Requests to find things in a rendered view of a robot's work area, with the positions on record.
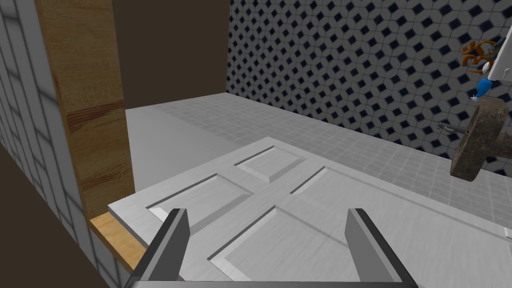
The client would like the white panelled door leaf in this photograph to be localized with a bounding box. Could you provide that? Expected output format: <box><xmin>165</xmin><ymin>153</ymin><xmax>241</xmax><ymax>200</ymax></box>
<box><xmin>107</xmin><ymin>135</ymin><xmax>512</xmax><ymax>288</ymax></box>

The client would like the orange wall ornament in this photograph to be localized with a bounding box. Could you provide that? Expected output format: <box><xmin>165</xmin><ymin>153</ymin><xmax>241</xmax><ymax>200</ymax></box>
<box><xmin>460</xmin><ymin>39</ymin><xmax>498</xmax><ymax>74</ymax></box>

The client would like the blue and white bottle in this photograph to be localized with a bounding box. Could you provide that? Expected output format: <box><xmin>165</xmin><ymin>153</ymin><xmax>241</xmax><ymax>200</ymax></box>
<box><xmin>470</xmin><ymin>78</ymin><xmax>494</xmax><ymax>101</ymax></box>

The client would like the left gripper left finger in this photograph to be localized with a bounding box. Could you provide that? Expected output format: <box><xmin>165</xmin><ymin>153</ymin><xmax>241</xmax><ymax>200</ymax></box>
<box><xmin>128</xmin><ymin>207</ymin><xmax>191</xmax><ymax>283</ymax></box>

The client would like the white mirror cabinet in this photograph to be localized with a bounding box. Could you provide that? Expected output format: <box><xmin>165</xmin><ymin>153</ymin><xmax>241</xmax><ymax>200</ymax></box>
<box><xmin>482</xmin><ymin>35</ymin><xmax>512</xmax><ymax>83</ymax></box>

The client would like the brown stone pedestal sink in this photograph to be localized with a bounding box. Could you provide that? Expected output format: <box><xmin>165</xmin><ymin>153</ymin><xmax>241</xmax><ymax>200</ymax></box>
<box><xmin>437</xmin><ymin>97</ymin><xmax>512</xmax><ymax>183</ymax></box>

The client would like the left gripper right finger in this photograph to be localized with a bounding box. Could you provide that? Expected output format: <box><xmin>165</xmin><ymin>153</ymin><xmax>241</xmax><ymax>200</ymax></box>
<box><xmin>344</xmin><ymin>207</ymin><xmax>412</xmax><ymax>283</ymax></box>

